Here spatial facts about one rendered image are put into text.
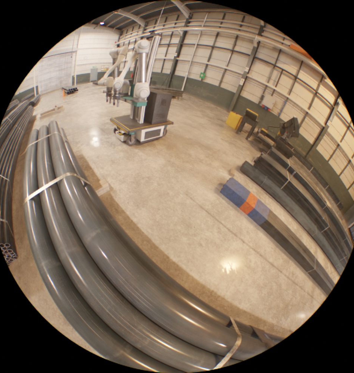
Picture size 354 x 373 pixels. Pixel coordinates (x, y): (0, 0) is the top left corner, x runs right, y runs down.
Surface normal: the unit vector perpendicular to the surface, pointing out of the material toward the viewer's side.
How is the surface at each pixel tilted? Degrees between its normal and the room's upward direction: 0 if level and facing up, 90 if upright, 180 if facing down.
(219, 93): 90
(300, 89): 90
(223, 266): 0
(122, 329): 19
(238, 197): 90
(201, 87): 90
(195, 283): 0
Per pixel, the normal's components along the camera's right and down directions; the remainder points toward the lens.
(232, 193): -0.66, 0.43
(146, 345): 0.11, -0.56
